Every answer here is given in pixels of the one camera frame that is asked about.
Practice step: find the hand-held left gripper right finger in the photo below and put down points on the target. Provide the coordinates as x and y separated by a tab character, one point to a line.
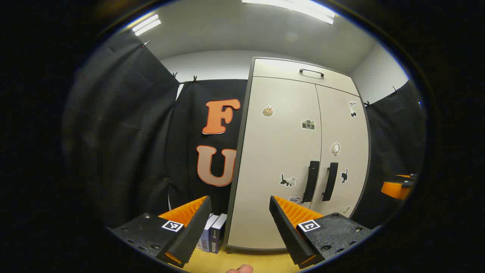
284	227

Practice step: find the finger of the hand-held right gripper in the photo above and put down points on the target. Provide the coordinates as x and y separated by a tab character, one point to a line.
394	188

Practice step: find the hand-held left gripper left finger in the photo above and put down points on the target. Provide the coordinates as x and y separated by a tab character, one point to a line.
197	223

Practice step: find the white double-door shoe cabinet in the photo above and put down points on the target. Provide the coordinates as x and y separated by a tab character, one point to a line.
280	68

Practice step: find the white cabinet door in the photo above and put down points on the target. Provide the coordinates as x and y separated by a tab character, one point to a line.
273	159
341	127

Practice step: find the small ceiling light panel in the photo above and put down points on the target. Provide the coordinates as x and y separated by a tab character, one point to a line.
147	25

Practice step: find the black backdrop cloth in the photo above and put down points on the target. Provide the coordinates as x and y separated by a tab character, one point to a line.
125	132

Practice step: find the large ceiling light panel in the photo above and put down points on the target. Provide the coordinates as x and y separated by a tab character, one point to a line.
295	8

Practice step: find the small pink plush toy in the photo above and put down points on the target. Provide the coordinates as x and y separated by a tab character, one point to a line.
240	269

